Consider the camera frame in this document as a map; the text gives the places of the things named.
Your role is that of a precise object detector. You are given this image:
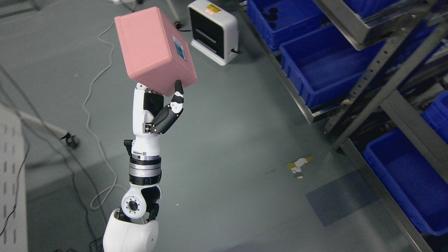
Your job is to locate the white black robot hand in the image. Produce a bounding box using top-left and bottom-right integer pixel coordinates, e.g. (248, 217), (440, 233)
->
(124, 80), (184, 160)

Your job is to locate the pink plastic storage box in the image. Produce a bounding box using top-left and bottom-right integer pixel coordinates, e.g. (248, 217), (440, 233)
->
(114, 7), (197, 96)

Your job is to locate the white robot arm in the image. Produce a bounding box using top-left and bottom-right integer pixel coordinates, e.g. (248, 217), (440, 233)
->
(103, 155), (162, 252)

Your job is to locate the white box heater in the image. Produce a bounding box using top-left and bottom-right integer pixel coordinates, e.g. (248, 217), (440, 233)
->
(187, 0), (240, 66)

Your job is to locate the blue shelf bin upper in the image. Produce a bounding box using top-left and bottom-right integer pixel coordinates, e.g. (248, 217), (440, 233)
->
(246, 0), (325, 52)

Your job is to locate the blue shelf bin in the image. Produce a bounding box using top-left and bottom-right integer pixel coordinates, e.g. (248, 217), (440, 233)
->
(246, 0), (325, 52)
(362, 129), (448, 236)
(279, 25), (384, 108)

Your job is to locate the blue shelf bin middle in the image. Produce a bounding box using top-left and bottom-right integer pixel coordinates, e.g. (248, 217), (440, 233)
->
(279, 25), (384, 108)

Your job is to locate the metal shelf rack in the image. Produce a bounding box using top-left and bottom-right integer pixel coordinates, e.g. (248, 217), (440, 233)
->
(243, 0), (447, 252)

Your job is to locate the blue shelf bin lower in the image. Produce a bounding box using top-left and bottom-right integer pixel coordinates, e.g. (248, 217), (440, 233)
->
(362, 129), (448, 236)

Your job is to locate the tape scrap on floor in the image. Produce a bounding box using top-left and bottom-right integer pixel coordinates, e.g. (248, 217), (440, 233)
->
(287, 156), (314, 180)

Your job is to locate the white perforated panel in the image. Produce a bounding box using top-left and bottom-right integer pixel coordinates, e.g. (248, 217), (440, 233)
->
(0, 105), (28, 252)

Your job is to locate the white cable on floor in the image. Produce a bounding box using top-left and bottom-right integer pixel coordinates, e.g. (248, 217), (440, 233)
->
(82, 21), (128, 210)

